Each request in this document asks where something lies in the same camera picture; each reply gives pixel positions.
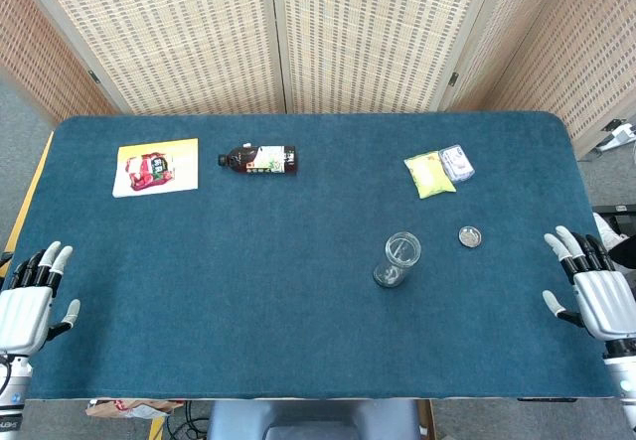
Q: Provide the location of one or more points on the wooden table leg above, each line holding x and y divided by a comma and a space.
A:
426, 420

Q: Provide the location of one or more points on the black equipment frame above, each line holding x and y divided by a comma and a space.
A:
616, 209

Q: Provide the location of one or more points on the brown paper bag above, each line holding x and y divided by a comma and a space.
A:
129, 408

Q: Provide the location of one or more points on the black floor object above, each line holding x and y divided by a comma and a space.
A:
623, 253

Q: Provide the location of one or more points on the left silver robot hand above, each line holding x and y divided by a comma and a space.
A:
22, 316

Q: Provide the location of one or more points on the blue tissue pack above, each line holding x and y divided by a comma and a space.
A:
457, 163

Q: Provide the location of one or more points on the brown woven screen panel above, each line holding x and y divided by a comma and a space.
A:
571, 43
40, 52

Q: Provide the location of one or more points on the white floor device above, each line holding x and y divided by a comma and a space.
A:
618, 137

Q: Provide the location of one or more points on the pale woven screen panel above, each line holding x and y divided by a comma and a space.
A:
169, 33
377, 33

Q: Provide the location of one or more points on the metal jar lid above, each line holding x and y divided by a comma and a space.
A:
470, 237

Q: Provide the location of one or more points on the yellow snack packet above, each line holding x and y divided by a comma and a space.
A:
428, 177

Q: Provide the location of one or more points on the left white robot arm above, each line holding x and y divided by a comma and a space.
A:
15, 385

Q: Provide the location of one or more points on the blue table cloth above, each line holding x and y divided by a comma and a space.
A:
278, 271

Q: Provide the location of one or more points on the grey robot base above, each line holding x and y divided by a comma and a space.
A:
308, 420

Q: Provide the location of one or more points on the black screen hinge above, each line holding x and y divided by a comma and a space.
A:
94, 76
453, 79

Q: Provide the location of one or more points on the yellow snack card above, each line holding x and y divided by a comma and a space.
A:
156, 167

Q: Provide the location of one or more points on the clear glass jar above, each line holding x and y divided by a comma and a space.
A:
397, 261

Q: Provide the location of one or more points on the dark drink bottle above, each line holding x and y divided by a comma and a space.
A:
261, 159

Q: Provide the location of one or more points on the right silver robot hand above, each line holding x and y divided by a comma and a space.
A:
606, 306

